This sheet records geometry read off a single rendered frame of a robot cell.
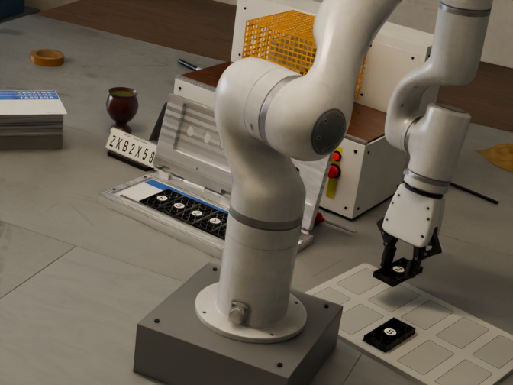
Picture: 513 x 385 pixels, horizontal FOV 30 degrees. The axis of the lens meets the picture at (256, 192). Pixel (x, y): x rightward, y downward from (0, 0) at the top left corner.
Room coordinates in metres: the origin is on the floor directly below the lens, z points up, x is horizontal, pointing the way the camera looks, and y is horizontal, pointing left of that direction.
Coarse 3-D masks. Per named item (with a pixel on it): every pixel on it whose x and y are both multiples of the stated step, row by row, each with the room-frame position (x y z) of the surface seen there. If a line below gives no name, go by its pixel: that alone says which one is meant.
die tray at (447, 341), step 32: (320, 288) 1.64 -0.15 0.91; (352, 288) 1.66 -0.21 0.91; (384, 288) 1.68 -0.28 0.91; (416, 288) 1.70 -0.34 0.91; (352, 320) 1.54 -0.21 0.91; (384, 320) 1.56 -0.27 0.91; (416, 320) 1.57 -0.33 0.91; (448, 320) 1.59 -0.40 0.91; (480, 320) 1.60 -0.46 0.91; (384, 352) 1.45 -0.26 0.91; (416, 352) 1.46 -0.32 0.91; (448, 352) 1.47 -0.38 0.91; (480, 352) 1.49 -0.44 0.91; (512, 352) 1.50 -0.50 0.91; (448, 384) 1.37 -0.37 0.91; (480, 384) 1.39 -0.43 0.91
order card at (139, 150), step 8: (112, 128) 2.21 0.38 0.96; (112, 136) 2.20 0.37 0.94; (120, 136) 2.19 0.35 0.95; (128, 136) 2.18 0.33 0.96; (112, 144) 2.19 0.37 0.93; (120, 144) 2.18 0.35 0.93; (128, 144) 2.17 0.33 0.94; (136, 144) 2.16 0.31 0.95; (144, 144) 2.15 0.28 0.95; (152, 144) 2.14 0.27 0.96; (120, 152) 2.17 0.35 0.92; (128, 152) 2.16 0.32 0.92; (136, 152) 2.15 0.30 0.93; (144, 152) 2.14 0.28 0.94; (152, 152) 2.13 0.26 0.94; (136, 160) 2.14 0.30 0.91; (144, 160) 2.13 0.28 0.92; (152, 160) 2.12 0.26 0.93
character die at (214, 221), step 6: (210, 216) 1.85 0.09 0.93; (216, 216) 1.85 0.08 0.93; (222, 216) 1.87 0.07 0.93; (198, 222) 1.81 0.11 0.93; (204, 222) 1.82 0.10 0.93; (210, 222) 1.82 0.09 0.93; (216, 222) 1.82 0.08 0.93; (222, 222) 1.84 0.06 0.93; (198, 228) 1.79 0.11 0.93; (204, 228) 1.79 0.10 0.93; (210, 228) 1.80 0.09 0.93
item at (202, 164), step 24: (168, 120) 2.08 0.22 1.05; (192, 120) 2.06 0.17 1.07; (168, 144) 2.06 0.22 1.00; (192, 144) 2.04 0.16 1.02; (216, 144) 2.01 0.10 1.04; (192, 168) 2.01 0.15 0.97; (216, 168) 1.98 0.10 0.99; (312, 168) 1.88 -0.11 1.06; (312, 192) 1.86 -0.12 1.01; (312, 216) 1.83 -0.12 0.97
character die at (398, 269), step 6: (402, 258) 1.70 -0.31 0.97; (390, 264) 1.67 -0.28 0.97; (396, 264) 1.67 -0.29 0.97; (402, 264) 1.68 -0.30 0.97; (378, 270) 1.63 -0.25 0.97; (384, 270) 1.64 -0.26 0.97; (390, 270) 1.64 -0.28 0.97; (396, 270) 1.64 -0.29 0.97; (402, 270) 1.64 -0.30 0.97; (420, 270) 1.66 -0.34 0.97; (378, 276) 1.62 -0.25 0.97; (384, 276) 1.61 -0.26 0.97; (390, 276) 1.62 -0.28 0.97; (396, 276) 1.63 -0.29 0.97; (402, 276) 1.62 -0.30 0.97; (384, 282) 1.61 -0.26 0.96; (390, 282) 1.60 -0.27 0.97; (396, 282) 1.60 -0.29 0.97; (402, 282) 1.62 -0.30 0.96
